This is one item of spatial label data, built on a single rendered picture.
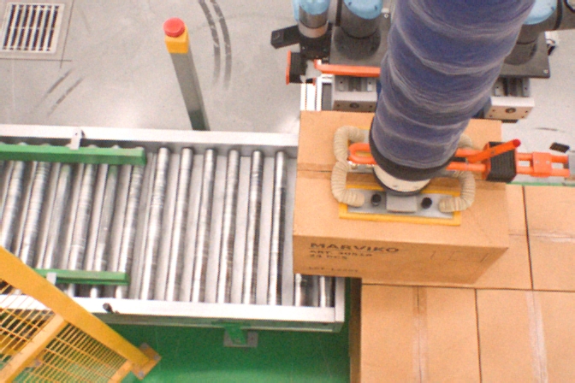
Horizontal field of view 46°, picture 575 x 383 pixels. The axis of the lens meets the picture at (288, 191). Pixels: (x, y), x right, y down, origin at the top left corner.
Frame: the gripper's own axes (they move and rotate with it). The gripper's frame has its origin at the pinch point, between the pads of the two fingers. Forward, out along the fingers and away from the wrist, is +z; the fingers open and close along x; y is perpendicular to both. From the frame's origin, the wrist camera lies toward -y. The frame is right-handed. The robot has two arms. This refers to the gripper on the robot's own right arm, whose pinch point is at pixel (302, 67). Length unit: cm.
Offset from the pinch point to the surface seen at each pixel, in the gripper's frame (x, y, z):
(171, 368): -73, -47, 120
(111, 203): -22, -67, 66
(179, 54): 20, -42, 29
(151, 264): -44, -49, 65
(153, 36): 88, -78, 122
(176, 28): 21.9, -41.6, 16.8
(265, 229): -26, -10, 71
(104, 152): -6, -70, 57
